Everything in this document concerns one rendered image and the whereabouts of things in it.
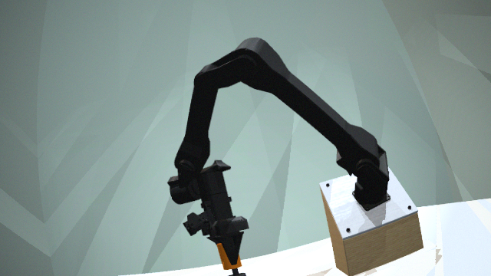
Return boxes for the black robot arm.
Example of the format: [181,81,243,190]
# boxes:
[167,37,391,212]

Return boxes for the orange knob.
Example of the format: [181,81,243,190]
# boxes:
[216,243,242,270]

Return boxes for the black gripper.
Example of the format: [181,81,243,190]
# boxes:
[201,192,249,265]

